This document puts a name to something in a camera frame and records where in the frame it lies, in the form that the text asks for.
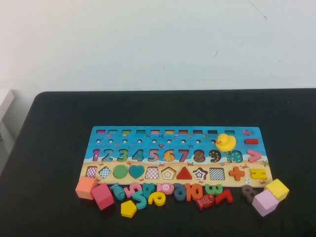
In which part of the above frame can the teal wooden fish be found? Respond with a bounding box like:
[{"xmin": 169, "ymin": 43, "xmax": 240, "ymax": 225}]
[{"xmin": 110, "ymin": 183, "xmax": 126, "ymax": 201}]

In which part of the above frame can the pink wooden cube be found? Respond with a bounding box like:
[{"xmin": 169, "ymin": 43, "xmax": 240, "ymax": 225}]
[{"xmin": 90, "ymin": 183, "xmax": 115, "ymax": 211}]

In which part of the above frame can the yellow pentagon piece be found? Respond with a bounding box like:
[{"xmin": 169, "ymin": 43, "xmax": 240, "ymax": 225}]
[{"xmin": 120, "ymin": 199, "xmax": 138, "ymax": 218}]

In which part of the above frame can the orange plus sign piece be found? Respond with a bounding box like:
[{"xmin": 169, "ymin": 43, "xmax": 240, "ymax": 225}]
[{"xmin": 229, "ymin": 166, "xmax": 245, "ymax": 181}]

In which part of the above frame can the yellow rubber duck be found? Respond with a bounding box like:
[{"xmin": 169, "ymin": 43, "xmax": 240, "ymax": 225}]
[{"xmin": 215, "ymin": 133, "xmax": 237, "ymax": 151}]

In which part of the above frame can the green number three piece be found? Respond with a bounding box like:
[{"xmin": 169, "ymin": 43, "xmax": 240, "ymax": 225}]
[{"xmin": 204, "ymin": 184, "xmax": 224, "ymax": 197}]

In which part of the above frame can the yellow equals sign piece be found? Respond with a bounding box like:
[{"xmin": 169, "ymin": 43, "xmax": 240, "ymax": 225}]
[{"xmin": 249, "ymin": 168, "xmax": 267, "ymax": 180}]

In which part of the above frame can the yellow number six piece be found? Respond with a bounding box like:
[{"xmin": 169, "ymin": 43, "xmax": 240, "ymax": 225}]
[{"xmin": 147, "ymin": 191, "xmax": 166, "ymax": 207}]

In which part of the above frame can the orange number ten piece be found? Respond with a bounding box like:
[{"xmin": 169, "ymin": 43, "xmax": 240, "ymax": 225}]
[{"xmin": 184, "ymin": 183, "xmax": 204, "ymax": 202}]

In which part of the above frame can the red triangle piece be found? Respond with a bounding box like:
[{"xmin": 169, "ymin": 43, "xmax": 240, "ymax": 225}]
[{"xmin": 176, "ymin": 166, "xmax": 194, "ymax": 180}]

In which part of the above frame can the orange wooden cube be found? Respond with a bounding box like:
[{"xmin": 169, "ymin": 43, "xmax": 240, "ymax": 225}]
[{"xmin": 75, "ymin": 177, "xmax": 99, "ymax": 200}]

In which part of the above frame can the red number seven piece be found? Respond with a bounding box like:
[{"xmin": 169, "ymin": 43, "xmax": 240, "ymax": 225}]
[{"xmin": 214, "ymin": 189, "xmax": 234, "ymax": 205}]

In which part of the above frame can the pink number five piece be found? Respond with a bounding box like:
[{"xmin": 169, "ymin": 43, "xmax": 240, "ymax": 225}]
[{"xmin": 123, "ymin": 182, "xmax": 143, "ymax": 198}]

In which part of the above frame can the lilac wooden cube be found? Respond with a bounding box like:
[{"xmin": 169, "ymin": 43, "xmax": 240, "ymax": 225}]
[{"xmin": 251, "ymin": 189, "xmax": 280, "ymax": 218}]

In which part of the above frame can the colourful wooden puzzle board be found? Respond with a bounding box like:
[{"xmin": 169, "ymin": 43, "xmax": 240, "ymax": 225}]
[{"xmin": 80, "ymin": 126, "xmax": 274, "ymax": 189}]

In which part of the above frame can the teal number four piece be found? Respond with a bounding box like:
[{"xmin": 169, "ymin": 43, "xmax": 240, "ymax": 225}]
[{"xmin": 142, "ymin": 184, "xmax": 157, "ymax": 198}]

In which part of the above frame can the pink wooden fish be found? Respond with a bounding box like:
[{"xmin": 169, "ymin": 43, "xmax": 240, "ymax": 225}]
[{"xmin": 156, "ymin": 182, "xmax": 175, "ymax": 196}]

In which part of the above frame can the pink greater-than sign piece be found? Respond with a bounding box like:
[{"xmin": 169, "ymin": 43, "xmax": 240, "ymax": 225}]
[{"xmin": 247, "ymin": 149, "xmax": 262, "ymax": 163}]

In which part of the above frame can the yellow wooden cube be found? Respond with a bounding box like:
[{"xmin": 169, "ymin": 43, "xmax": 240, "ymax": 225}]
[{"xmin": 263, "ymin": 178, "xmax": 290, "ymax": 201}]

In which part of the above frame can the brown number eight piece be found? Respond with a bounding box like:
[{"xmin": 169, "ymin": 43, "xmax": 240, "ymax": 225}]
[{"xmin": 241, "ymin": 185, "xmax": 259, "ymax": 203}]

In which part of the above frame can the red wooden fish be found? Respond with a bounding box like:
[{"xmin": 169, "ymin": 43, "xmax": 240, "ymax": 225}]
[{"xmin": 195, "ymin": 194, "xmax": 215, "ymax": 211}]

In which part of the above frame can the teal heart piece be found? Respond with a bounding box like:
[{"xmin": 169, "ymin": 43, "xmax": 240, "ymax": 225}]
[{"xmin": 128, "ymin": 164, "xmax": 145, "ymax": 179}]

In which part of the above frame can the green circle piece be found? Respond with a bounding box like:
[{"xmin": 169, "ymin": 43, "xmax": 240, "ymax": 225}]
[{"xmin": 113, "ymin": 164, "xmax": 129, "ymax": 179}]

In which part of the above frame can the white box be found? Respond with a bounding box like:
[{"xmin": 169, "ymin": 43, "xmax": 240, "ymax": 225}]
[{"xmin": 0, "ymin": 88, "xmax": 15, "ymax": 123}]

